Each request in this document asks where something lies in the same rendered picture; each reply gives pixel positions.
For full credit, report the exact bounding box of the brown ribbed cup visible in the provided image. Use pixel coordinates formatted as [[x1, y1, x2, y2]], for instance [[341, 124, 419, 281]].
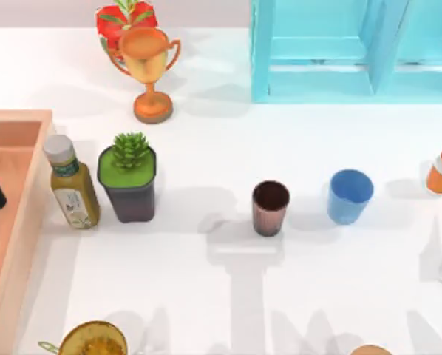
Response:
[[252, 180, 291, 237]]

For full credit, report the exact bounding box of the yellow-green cup with handle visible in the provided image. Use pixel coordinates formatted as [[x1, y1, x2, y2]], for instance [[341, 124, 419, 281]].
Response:
[[38, 320, 129, 355]]

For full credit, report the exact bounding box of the blue cup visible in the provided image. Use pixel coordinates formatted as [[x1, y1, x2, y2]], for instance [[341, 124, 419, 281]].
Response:
[[327, 169, 375, 226]]

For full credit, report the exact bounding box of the golden trophy cup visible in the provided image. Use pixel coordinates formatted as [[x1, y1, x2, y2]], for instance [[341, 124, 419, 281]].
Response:
[[107, 28, 182, 125]]

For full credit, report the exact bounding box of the light blue rack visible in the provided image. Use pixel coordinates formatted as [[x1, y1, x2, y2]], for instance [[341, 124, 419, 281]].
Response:
[[249, 0, 442, 104]]

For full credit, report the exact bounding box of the green plant in dark pot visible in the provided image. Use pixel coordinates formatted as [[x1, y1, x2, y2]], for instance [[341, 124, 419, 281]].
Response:
[[97, 132, 158, 224]]

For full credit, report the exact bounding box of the red flower plant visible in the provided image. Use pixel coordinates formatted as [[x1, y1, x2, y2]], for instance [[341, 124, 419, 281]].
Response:
[[96, 0, 159, 52]]

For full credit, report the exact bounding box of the tan round object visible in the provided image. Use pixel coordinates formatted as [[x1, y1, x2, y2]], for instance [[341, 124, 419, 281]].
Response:
[[349, 344, 392, 355]]

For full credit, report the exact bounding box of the green bottle with grey cap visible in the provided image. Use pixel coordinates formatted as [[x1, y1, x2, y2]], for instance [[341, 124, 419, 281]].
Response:
[[42, 134, 101, 231]]

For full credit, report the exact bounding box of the salmon shallow box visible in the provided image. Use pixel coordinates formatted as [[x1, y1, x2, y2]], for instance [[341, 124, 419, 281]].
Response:
[[0, 109, 54, 355]]

